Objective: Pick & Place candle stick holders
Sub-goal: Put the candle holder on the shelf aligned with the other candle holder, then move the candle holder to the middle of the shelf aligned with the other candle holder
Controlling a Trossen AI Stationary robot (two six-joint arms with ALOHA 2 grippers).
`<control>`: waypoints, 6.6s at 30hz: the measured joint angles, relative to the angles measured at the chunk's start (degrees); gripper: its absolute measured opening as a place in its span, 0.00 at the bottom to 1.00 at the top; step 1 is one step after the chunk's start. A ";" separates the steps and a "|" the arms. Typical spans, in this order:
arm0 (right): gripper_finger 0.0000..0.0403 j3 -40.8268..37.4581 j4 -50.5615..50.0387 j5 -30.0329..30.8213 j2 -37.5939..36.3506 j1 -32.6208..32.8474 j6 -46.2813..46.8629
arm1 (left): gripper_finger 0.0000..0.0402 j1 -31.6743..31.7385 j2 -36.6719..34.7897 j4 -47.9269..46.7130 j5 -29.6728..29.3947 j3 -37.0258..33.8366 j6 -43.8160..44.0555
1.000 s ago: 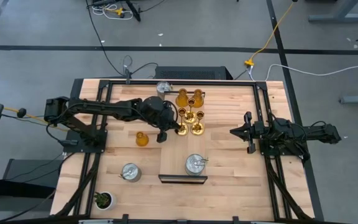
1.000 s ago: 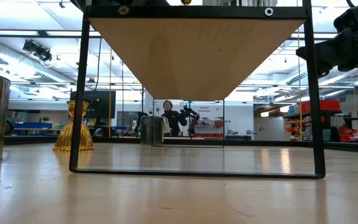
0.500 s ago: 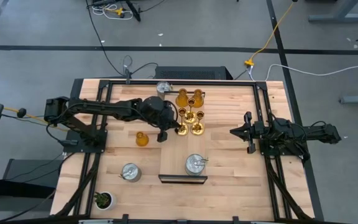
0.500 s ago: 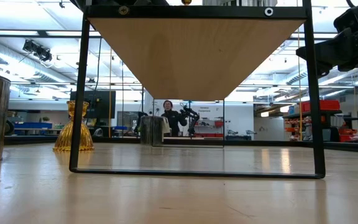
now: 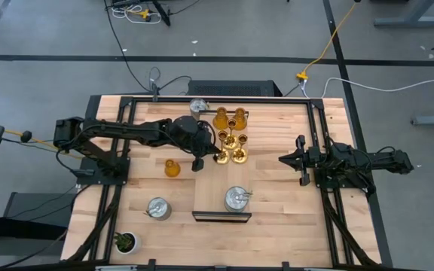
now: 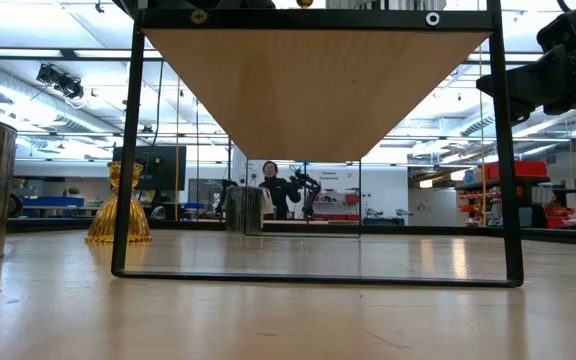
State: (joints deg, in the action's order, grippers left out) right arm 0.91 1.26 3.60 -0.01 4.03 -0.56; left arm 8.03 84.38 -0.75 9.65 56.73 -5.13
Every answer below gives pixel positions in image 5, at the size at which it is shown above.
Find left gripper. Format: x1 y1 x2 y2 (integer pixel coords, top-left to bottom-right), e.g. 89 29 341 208
167 114 221 173

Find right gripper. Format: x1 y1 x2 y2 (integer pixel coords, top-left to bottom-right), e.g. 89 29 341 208
279 135 333 187

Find brass candlestick holder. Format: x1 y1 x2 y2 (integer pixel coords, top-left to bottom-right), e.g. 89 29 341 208
231 133 249 165
213 129 231 166
222 118 240 151

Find amber ribbed glass candle holder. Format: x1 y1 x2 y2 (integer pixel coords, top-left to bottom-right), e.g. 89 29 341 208
212 106 230 131
232 107 249 132
164 158 182 178

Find silver ribbed tin candle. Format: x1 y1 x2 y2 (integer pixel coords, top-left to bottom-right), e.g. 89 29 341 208
224 185 254 214
144 196 173 221
189 98 209 121

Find black perforated computer case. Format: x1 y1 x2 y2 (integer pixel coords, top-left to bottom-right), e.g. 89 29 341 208
187 79 283 98

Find small potted green plant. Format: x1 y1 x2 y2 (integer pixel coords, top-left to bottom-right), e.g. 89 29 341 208
112 230 142 255

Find black stand leg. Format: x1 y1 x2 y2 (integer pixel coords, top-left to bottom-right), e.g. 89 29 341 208
151 0 172 27

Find wooden shelf riser black frame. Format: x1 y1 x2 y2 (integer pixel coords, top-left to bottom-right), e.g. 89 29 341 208
191 108 253 224

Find black aluminium table frame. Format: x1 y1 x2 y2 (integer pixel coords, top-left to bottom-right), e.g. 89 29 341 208
66 94 393 271

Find black cable bundle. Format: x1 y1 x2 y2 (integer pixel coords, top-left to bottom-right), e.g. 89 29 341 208
147 66 192 97

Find yellow power cable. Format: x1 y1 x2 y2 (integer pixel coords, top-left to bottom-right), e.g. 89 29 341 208
295 0 358 82
0 123 82 160

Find white power cable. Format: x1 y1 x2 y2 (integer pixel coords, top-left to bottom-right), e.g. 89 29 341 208
300 71 434 99

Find black floor cable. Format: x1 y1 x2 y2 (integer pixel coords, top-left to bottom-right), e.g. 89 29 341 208
103 0 154 93

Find white yellow cable bundle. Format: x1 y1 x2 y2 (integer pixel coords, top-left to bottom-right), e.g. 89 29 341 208
109 2 164 26

